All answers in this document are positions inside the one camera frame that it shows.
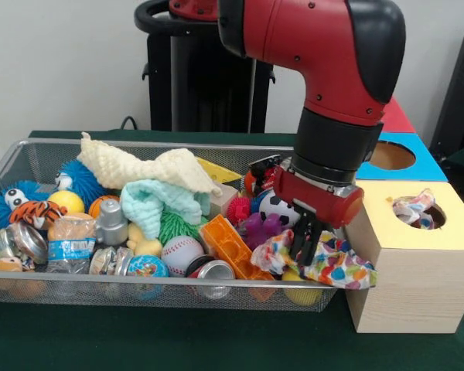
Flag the wooden three-hole sorting box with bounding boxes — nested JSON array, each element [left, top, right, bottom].
[[343, 96, 464, 334]]

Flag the dotted paper napkin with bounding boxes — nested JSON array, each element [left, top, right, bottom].
[[250, 227, 379, 291], [392, 188, 438, 230]]

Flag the silver mesh bin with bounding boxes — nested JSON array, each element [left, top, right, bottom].
[[0, 138, 353, 314]]

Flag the black cable loop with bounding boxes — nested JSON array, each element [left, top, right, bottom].
[[119, 114, 140, 132]]

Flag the smooth yellow ball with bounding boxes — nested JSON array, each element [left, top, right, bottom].
[[281, 268, 322, 307]]

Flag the black and white soccer ball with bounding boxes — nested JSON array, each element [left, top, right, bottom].
[[258, 192, 299, 228]]

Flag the white baseball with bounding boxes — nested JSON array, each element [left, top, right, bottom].
[[161, 235, 206, 278]]

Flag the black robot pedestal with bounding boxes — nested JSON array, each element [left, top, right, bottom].
[[134, 0, 276, 134]]

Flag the purple spiky ball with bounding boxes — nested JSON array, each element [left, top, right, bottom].
[[239, 212, 284, 251]]

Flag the mint green cloth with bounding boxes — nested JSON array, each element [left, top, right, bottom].
[[119, 179, 213, 240]]

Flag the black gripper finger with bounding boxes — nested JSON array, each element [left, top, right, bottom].
[[288, 208, 314, 259], [298, 216, 326, 267]]

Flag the cream knitted cloth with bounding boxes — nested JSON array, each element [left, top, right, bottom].
[[76, 131, 223, 197]]

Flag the orange plastic building block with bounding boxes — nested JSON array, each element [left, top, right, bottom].
[[200, 215, 276, 282]]

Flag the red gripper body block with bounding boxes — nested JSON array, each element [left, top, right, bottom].
[[272, 165, 366, 230]]

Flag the orange striped tiger plush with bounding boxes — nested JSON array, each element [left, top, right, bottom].
[[9, 199, 69, 230]]

